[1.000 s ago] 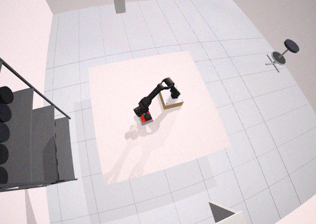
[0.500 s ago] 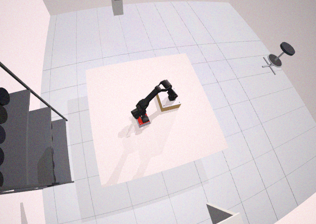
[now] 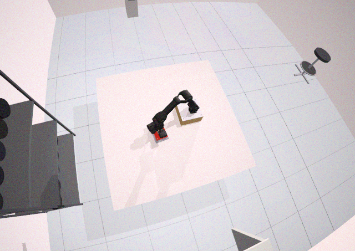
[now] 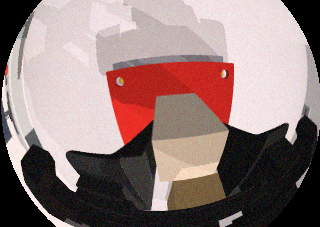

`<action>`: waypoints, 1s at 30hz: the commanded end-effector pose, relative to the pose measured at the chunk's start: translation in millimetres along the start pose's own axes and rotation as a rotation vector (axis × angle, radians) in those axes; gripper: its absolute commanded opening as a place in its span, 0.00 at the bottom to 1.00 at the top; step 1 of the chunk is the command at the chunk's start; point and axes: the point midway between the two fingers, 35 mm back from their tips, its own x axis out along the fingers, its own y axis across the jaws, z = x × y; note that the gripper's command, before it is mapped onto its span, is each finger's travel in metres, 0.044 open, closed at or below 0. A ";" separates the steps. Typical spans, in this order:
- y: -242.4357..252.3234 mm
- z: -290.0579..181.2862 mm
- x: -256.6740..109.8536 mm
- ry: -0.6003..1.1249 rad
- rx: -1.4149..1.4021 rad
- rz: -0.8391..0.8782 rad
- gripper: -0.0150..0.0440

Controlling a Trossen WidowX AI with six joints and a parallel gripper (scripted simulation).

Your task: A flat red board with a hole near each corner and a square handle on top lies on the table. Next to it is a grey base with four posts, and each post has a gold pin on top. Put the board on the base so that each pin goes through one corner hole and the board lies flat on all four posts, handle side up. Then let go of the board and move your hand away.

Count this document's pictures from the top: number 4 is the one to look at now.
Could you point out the red board with square handle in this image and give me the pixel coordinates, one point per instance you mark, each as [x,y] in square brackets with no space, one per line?
[188,103]

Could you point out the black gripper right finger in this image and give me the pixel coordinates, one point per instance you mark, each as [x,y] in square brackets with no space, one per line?
[242,151]

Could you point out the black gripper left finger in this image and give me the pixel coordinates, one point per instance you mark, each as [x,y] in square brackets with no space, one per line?
[132,165]

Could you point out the grey base with gold pins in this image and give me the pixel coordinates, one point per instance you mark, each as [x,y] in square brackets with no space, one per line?
[164,59]

